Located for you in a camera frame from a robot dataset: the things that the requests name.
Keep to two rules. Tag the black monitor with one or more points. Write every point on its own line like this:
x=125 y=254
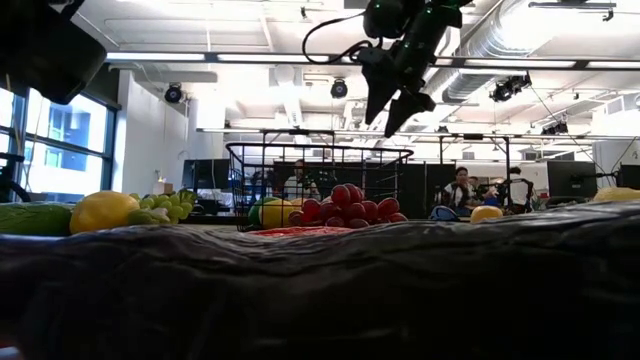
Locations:
x=206 y=173
x=571 y=177
x=631 y=176

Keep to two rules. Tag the long linear ceiling light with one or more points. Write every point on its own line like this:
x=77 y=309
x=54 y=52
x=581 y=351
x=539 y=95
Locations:
x=270 y=58
x=230 y=130

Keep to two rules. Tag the cardboard box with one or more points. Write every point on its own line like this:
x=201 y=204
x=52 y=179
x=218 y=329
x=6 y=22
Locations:
x=162 y=187

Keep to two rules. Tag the yellow lemon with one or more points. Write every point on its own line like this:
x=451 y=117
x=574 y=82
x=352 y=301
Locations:
x=102 y=212
x=275 y=214

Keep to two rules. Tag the red orange carrot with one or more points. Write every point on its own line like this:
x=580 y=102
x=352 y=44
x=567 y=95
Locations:
x=300 y=232

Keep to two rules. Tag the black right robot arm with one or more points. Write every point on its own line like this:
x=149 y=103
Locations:
x=385 y=17

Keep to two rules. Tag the yellow bell pepper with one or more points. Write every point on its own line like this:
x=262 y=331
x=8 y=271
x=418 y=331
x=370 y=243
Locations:
x=617 y=195

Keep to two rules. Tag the green cucumber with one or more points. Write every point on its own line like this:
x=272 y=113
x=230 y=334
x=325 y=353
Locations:
x=30 y=220

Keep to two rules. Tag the person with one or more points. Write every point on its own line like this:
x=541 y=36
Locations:
x=475 y=182
x=460 y=192
x=517 y=187
x=299 y=182

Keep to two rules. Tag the black chair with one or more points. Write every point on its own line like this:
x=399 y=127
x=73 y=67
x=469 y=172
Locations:
x=10 y=157

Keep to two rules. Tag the black ceiling track fixture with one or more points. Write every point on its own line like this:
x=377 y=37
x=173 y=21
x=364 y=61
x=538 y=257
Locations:
x=572 y=5

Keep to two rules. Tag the black ceiling spotlight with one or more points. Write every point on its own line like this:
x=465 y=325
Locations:
x=173 y=94
x=339 y=89

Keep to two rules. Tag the orange oval fruit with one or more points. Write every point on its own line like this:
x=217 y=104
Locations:
x=300 y=201

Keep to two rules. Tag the small orange fruit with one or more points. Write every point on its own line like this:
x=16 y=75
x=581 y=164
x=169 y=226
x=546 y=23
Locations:
x=486 y=214

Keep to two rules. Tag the red grape bunch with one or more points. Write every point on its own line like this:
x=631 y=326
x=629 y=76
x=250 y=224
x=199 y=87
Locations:
x=350 y=207

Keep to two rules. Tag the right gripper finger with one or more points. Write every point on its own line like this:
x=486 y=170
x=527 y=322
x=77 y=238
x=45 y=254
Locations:
x=380 y=87
x=405 y=110

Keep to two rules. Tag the large window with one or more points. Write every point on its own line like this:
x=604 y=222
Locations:
x=65 y=145

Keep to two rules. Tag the silver ventilation duct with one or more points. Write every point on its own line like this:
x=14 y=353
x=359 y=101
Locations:
x=480 y=45

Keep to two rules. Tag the black spotlight cluster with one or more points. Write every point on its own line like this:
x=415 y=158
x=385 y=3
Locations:
x=555 y=128
x=510 y=87

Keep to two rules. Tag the green grape bunch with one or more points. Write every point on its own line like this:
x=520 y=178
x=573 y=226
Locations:
x=165 y=207

